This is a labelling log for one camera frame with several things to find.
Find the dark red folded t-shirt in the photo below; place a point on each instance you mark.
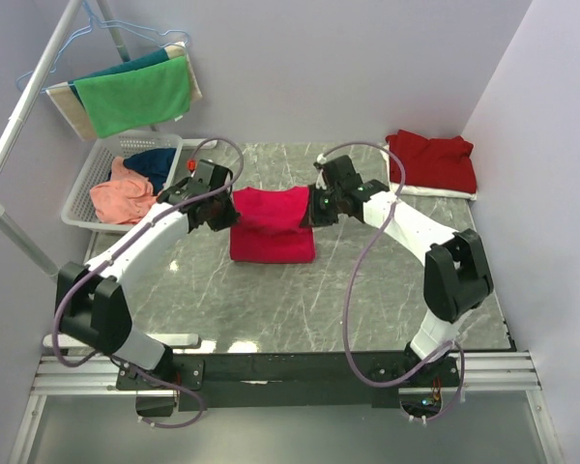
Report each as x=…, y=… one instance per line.
x=435, y=163

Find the pink red t-shirt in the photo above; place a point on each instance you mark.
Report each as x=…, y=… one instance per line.
x=269, y=228

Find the salmon t-shirt in basket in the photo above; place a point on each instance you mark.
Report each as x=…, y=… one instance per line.
x=125, y=199

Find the teal hanging towel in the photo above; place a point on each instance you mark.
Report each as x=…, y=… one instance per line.
x=116, y=67

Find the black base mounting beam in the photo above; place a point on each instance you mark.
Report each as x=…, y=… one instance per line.
x=296, y=379

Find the green hanging towel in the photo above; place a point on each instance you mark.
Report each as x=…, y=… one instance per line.
x=127, y=100

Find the navy t-shirt in basket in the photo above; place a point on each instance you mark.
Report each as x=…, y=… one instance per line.
x=152, y=164

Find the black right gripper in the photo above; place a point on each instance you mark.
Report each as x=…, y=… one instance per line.
x=313, y=217

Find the aluminium rail frame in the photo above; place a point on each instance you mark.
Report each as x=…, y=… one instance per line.
x=78, y=416

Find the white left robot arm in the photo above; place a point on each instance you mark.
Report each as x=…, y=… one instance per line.
x=92, y=304

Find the white folded t-shirt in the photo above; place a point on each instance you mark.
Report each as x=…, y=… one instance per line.
x=423, y=191

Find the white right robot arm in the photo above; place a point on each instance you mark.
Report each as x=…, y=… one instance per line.
x=456, y=274

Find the white laundry basket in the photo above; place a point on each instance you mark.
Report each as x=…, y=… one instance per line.
x=78, y=209

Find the white clothes rack pole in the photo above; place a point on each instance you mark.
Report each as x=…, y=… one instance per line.
x=39, y=171

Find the beige hanging towel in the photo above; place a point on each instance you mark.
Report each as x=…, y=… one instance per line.
x=74, y=113

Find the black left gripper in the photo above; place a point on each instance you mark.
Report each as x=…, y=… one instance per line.
x=230, y=217

